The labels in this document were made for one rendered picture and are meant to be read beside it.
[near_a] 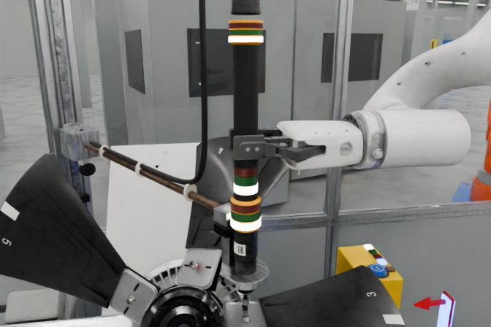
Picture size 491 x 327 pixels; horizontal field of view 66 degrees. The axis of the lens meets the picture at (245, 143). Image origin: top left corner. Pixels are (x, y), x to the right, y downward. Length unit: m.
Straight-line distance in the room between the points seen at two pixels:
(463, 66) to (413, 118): 0.10
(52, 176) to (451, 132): 0.59
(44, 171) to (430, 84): 0.62
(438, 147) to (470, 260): 1.29
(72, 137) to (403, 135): 0.75
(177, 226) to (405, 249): 1.01
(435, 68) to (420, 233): 1.07
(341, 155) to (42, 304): 0.60
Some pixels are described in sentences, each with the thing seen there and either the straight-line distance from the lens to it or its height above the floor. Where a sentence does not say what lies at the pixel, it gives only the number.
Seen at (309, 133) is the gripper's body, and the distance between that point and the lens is 0.49.
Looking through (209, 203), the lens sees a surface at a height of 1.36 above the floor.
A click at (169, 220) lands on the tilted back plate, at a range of 0.89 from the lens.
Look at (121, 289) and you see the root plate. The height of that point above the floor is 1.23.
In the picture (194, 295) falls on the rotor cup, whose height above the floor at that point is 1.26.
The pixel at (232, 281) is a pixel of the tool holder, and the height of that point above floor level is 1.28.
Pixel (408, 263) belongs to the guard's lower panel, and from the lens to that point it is 1.68.
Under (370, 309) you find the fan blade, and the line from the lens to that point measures 0.71.
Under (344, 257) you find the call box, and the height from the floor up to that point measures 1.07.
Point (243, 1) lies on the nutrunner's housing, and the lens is 0.48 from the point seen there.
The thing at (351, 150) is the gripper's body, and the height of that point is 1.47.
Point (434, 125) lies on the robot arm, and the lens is 0.58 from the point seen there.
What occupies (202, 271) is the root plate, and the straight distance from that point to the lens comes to 0.63.
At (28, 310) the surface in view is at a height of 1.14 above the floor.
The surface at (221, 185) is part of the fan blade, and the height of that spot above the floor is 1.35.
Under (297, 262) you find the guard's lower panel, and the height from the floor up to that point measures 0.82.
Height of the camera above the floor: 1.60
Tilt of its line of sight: 15 degrees down
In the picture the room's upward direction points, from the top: straight up
